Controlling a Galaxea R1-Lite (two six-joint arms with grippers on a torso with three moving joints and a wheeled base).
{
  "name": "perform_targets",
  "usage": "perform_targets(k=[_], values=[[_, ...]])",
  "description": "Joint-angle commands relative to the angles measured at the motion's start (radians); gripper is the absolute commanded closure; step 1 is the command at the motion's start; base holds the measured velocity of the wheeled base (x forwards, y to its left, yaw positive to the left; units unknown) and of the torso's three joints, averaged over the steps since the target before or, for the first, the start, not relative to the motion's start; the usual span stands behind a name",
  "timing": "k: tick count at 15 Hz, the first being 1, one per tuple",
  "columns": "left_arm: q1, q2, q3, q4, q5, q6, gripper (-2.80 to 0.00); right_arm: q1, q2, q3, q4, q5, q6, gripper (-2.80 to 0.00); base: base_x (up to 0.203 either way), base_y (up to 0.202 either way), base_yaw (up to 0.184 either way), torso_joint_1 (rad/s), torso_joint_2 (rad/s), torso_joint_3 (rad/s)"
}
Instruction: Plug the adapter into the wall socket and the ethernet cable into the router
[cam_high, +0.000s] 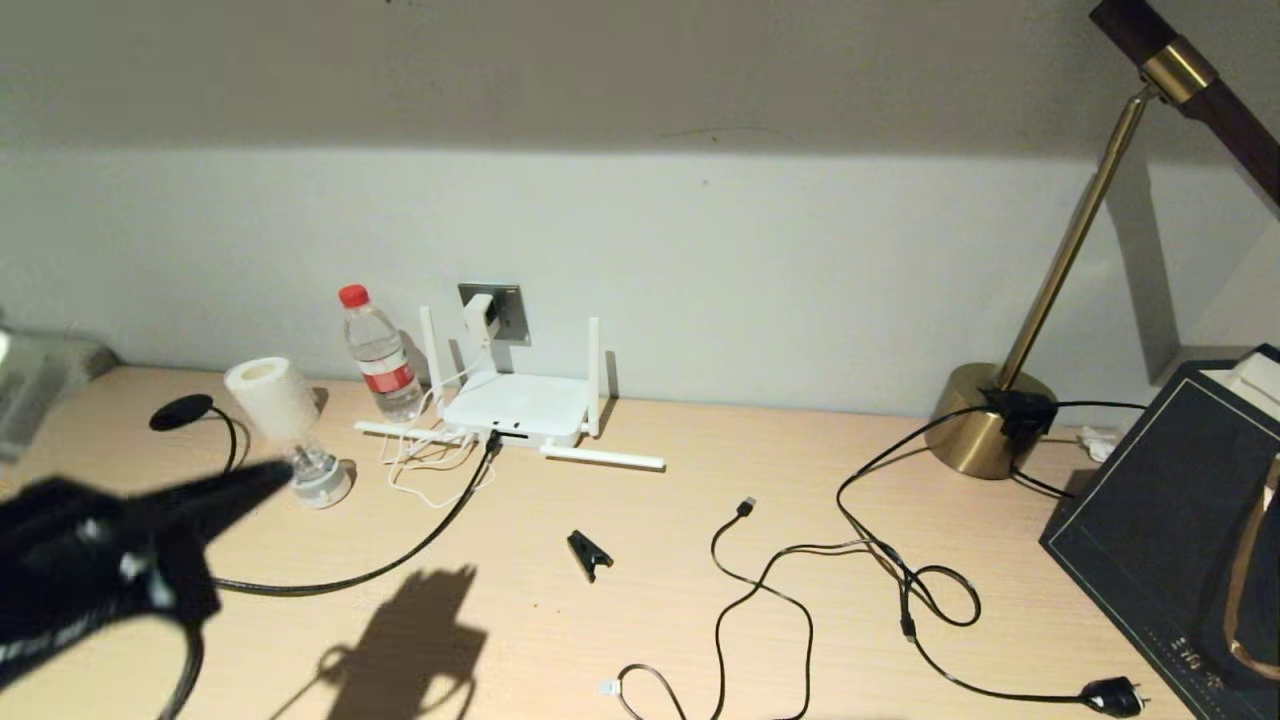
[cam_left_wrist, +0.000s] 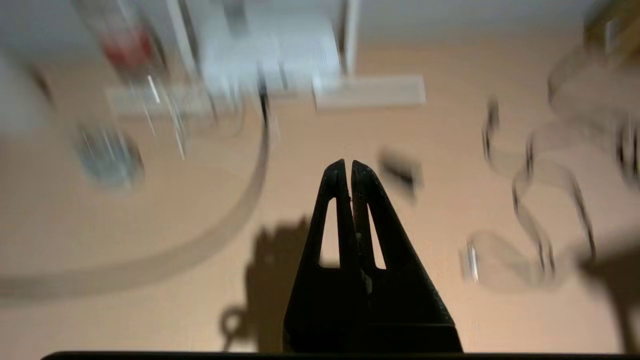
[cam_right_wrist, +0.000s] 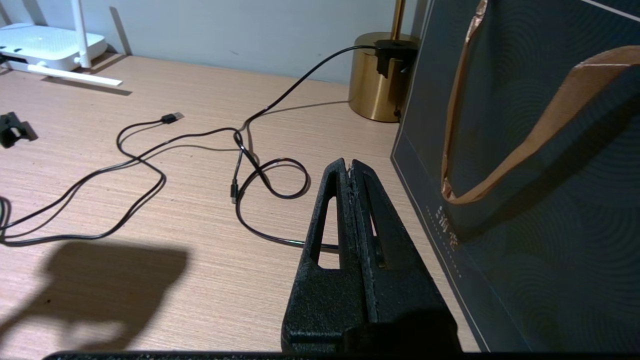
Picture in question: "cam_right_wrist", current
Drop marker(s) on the small black clip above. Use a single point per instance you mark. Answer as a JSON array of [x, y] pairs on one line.
[[12, 131]]

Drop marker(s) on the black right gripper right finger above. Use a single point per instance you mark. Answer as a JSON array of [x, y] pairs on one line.
[[405, 305]]

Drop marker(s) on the white router with antennas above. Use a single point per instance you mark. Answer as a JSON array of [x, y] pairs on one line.
[[45, 45]]

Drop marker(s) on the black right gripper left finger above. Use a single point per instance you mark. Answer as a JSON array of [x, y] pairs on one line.
[[325, 300]]

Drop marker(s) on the brass desk lamp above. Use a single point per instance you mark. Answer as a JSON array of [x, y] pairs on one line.
[[372, 85]]

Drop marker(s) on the dark gift bag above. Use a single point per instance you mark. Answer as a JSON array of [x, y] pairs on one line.
[[525, 225]]

